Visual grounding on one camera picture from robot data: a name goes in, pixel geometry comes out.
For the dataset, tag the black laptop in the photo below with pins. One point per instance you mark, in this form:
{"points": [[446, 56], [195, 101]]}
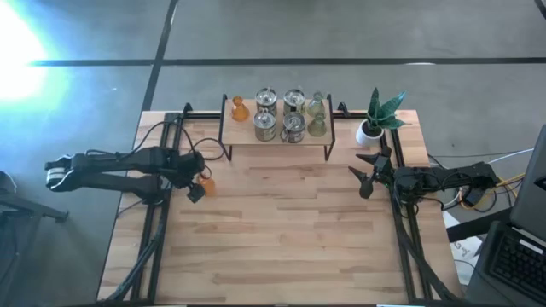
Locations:
{"points": [[518, 264]]}

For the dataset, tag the wooden shelf with black frame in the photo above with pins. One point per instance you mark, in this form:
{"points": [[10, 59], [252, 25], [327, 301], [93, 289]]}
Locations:
{"points": [[243, 134]]}

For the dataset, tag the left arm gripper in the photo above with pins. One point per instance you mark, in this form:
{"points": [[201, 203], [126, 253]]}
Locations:
{"points": [[185, 168]]}

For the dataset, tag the amber glass candlestick holder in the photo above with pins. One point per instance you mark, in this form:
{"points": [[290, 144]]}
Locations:
{"points": [[209, 187], [239, 111]]}

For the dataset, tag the silver scented candle tin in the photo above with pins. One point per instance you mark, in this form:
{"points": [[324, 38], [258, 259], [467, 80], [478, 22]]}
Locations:
{"points": [[295, 128], [294, 102]]}

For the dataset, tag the clear glass candlestick holder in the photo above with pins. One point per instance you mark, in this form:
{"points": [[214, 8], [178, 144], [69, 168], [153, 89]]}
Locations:
{"points": [[317, 126], [316, 106]]}

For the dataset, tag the black aluminium frame rail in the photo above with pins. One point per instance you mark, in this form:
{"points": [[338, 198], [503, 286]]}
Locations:
{"points": [[205, 115], [403, 256], [153, 277]]}

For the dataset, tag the silver candle tin jasmine label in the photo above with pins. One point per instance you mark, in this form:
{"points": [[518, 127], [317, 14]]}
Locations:
{"points": [[266, 100]]}

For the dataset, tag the silver candle tin cake label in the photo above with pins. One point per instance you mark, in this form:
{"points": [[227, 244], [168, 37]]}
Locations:
{"points": [[264, 125]]}

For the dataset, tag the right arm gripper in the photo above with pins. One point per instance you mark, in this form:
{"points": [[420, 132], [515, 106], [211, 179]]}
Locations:
{"points": [[384, 168]]}

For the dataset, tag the snake plant in white pot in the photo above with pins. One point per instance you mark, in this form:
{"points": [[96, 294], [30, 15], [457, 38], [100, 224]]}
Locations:
{"points": [[369, 134]]}

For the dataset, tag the white paper sheet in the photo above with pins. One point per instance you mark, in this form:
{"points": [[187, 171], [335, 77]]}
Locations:
{"points": [[458, 245]]}

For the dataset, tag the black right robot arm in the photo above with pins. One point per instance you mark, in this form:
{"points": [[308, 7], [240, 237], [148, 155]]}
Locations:
{"points": [[448, 177]]}

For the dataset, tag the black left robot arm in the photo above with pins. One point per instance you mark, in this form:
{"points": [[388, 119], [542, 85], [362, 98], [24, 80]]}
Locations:
{"points": [[128, 160]]}

